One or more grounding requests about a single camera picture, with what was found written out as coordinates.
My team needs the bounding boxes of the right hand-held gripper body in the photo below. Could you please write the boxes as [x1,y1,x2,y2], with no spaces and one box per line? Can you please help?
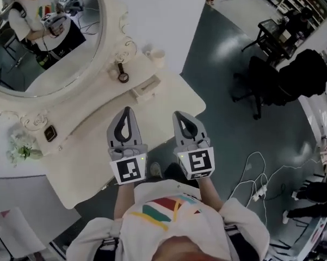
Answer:
[173,139,215,181]

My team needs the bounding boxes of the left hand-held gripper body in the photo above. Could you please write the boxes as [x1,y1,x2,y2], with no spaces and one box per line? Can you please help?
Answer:
[108,143,149,185]

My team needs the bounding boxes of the cream dressing table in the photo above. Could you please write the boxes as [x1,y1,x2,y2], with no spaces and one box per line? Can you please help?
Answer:
[5,41,207,210]

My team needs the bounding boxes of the small cream drawer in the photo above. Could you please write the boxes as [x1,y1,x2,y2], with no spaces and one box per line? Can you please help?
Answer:
[129,74,162,101]

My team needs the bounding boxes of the person's left forearm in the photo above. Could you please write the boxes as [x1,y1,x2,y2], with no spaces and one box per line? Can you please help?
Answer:
[113,183,138,220]

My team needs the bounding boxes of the person's right forearm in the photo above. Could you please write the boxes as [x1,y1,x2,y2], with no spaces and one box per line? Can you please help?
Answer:
[196,177,224,213]

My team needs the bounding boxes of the person's dark trousers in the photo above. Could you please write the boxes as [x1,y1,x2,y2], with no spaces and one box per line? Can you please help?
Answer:
[163,161,199,187]

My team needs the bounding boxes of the person's grey shoe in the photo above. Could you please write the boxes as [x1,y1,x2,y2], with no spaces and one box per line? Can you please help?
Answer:
[150,161,163,179]

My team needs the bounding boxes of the thin dark hairpin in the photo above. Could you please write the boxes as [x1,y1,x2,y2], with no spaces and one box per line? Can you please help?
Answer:
[139,80,156,91]

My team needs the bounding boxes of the round makeup compact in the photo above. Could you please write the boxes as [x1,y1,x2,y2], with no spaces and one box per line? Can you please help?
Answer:
[116,62,130,84]

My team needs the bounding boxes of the small black box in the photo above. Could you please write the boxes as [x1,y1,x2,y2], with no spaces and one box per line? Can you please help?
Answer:
[43,125,57,142]

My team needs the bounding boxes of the person's white printed shirt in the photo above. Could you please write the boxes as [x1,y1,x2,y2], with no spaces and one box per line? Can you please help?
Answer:
[66,179,270,261]

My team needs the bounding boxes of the white power strip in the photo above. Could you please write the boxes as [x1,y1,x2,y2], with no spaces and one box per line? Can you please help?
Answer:
[251,185,269,201]

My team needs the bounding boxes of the white mug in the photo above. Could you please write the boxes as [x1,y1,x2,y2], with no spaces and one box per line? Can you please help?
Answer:
[151,49,166,70]

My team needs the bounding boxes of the white flower bouquet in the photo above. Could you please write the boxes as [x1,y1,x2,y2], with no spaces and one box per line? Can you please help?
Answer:
[5,129,44,168]

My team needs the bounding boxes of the person's face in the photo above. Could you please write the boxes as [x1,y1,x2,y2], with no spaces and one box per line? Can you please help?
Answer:
[159,235,199,261]

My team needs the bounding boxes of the round ornate white-framed mirror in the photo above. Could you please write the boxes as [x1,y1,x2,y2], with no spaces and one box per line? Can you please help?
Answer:
[0,0,139,132]

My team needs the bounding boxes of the black table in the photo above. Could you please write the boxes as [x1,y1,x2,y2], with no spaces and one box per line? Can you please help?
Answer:
[241,18,293,65]

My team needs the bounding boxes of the black backpack strap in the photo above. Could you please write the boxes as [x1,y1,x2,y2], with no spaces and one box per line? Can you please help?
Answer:
[224,225,260,261]
[92,237,121,261]

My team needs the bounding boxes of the white floor cable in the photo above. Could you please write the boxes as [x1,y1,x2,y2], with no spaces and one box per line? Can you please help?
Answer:
[228,151,326,229]

